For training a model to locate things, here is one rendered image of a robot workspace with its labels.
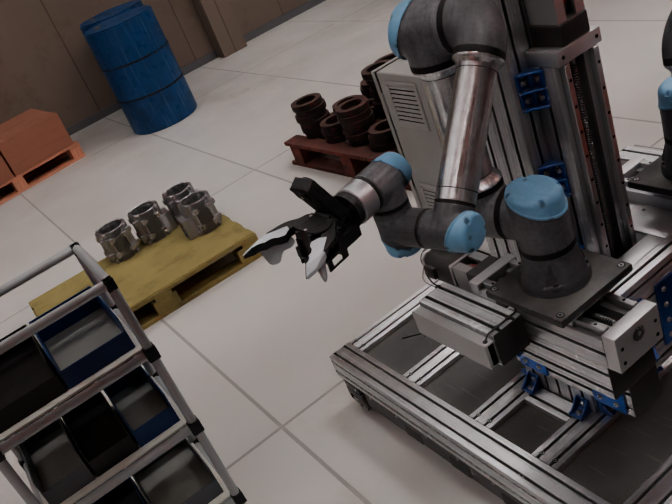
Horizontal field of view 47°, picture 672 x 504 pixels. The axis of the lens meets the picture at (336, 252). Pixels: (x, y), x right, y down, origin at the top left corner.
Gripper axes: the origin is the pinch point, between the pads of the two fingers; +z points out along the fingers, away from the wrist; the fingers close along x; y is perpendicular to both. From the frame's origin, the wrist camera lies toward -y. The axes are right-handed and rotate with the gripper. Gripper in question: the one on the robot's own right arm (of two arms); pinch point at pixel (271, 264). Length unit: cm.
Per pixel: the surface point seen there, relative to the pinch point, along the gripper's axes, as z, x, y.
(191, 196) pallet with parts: -141, 252, 127
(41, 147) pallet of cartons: -201, 558, 176
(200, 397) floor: -44, 145, 145
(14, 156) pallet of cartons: -177, 562, 172
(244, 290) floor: -109, 187, 151
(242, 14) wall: -495, 594, 178
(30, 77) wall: -264, 657, 147
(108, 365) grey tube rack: 2, 89, 60
